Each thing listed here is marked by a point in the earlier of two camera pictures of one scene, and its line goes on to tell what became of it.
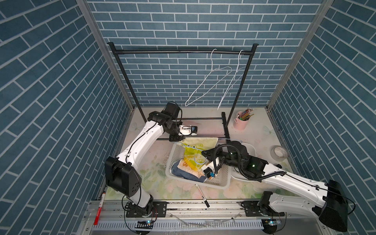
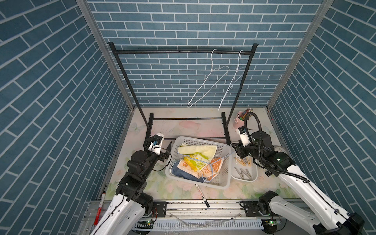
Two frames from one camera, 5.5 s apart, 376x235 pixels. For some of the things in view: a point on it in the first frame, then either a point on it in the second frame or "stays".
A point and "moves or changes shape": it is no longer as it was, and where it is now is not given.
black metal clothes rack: [251, 52] stays
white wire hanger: [211, 55] moves or changes shape
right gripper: [212, 155] -> [239, 148]
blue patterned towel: [180, 172] stays
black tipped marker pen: [205, 200] stays
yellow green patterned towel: [193, 148] moves or changes shape
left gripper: [177, 137] -> [162, 156]
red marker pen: [97, 219] stays
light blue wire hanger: [195, 149] -> [207, 163]
